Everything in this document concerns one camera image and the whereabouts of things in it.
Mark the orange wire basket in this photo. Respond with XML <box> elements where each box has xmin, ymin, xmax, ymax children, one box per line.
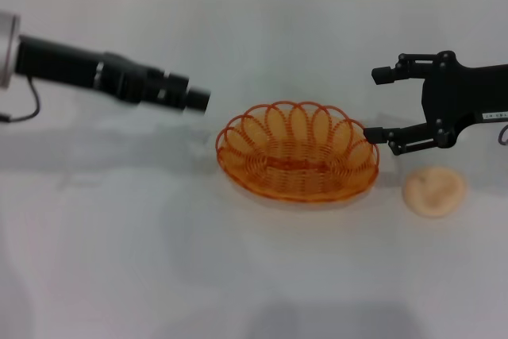
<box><xmin>215</xmin><ymin>100</ymin><xmax>380</xmax><ymax>203</ymax></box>

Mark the round pale bread bun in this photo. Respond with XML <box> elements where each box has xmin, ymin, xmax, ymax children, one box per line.
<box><xmin>402</xmin><ymin>167</ymin><xmax>468</xmax><ymax>219</ymax></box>

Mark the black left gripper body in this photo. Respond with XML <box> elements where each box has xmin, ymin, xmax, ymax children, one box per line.
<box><xmin>17</xmin><ymin>34</ymin><xmax>151</xmax><ymax>107</ymax></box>

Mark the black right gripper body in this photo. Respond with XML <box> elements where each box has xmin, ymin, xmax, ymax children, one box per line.
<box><xmin>420</xmin><ymin>50</ymin><xmax>508</xmax><ymax>149</ymax></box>

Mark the thin black cable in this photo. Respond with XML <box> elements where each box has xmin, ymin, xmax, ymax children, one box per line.
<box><xmin>0</xmin><ymin>75</ymin><xmax>41</xmax><ymax>123</ymax></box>

